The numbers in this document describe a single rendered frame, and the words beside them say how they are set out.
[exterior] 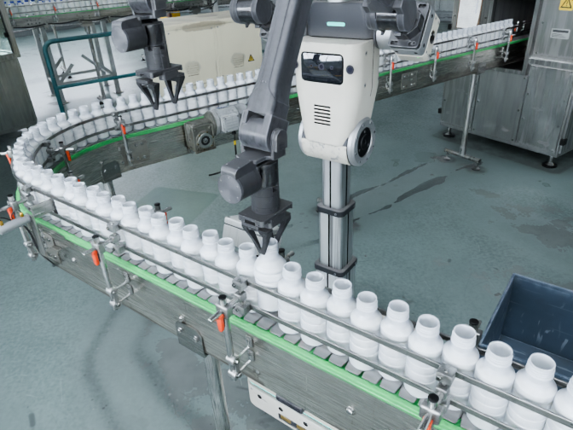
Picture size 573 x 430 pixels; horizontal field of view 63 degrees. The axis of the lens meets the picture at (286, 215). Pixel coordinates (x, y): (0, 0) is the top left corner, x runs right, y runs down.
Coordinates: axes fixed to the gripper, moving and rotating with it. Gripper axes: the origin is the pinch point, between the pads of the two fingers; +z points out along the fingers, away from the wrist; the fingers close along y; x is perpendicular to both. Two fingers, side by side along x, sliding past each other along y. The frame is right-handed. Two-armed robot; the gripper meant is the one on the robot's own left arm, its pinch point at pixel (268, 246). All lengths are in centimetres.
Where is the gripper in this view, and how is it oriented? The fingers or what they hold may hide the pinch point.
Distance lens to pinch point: 98.2
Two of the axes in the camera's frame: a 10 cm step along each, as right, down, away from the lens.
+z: 0.3, 8.8, 4.8
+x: -8.1, -2.6, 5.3
